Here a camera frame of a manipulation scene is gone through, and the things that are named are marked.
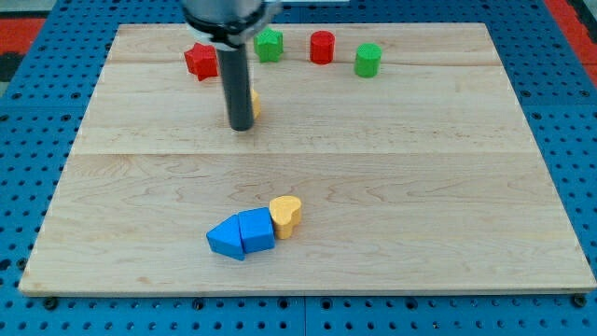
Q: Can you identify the blue cube block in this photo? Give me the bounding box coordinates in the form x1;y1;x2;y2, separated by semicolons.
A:
239;207;275;253

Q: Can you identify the wooden board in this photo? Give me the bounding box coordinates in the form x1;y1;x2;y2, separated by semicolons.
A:
20;23;596;297

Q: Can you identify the red star block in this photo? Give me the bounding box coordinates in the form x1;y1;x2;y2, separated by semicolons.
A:
184;43;218;81

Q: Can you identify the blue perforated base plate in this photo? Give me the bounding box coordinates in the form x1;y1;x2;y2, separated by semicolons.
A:
1;0;596;335

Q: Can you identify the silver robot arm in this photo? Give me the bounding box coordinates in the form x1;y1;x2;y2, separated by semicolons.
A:
181;0;282;132

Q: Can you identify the yellow heart block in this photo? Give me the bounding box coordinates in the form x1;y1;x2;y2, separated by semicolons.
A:
269;195;302;240

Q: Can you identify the green cylinder block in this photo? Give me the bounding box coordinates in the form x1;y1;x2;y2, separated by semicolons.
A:
354;43;382;77

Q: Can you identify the green star block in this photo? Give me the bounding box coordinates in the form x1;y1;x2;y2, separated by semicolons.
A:
254;27;284;63

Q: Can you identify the yellow block behind rod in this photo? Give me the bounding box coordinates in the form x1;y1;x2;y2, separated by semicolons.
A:
251;89;261;119

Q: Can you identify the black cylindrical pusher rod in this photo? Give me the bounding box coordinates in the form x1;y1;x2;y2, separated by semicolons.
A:
216;45;254;132

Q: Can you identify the blue triangle block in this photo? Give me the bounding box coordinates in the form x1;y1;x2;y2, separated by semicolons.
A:
206;215;245;260

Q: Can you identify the red cylinder block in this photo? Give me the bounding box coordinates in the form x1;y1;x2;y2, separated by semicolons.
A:
310;30;336;64

